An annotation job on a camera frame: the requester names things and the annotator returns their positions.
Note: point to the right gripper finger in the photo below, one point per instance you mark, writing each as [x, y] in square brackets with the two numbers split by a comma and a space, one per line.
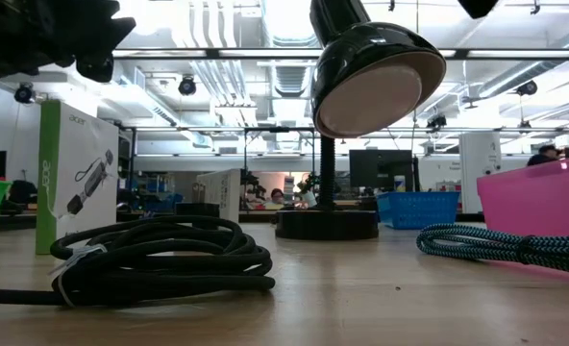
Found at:
[477, 7]

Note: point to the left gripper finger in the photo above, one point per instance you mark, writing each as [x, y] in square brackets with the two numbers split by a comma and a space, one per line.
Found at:
[118, 31]

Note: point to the black gooseneck desk lamp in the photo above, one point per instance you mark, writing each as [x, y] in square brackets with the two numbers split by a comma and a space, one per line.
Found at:
[361, 62]

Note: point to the white green Acer box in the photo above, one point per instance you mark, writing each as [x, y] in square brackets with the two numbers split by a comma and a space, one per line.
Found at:
[80, 163]

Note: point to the small white printed box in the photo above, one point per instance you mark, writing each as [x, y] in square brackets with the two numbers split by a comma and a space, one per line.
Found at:
[222, 192]

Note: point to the small black cube adapter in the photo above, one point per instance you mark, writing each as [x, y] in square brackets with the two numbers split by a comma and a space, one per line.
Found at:
[195, 209]

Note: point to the pink plastic bin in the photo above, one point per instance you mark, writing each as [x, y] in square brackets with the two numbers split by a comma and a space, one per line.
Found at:
[534, 202]

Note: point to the black background robot arm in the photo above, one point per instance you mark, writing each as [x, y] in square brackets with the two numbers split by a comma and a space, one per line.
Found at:
[253, 185]

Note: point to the black ceiling spotlight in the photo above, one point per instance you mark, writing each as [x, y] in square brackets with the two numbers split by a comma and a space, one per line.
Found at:
[24, 92]
[527, 88]
[187, 85]

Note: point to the white cabinet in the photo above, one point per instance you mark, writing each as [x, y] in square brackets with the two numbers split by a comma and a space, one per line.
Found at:
[479, 168]

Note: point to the person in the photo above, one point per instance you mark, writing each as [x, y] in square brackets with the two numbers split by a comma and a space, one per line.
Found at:
[544, 155]
[276, 198]

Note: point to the black computer monitor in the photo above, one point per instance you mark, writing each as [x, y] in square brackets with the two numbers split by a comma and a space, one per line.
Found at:
[378, 168]

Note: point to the blue plastic basket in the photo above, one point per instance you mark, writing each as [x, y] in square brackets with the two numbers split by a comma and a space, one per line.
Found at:
[416, 209]

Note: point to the white zip tie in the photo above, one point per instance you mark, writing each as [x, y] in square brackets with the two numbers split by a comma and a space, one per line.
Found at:
[75, 257]

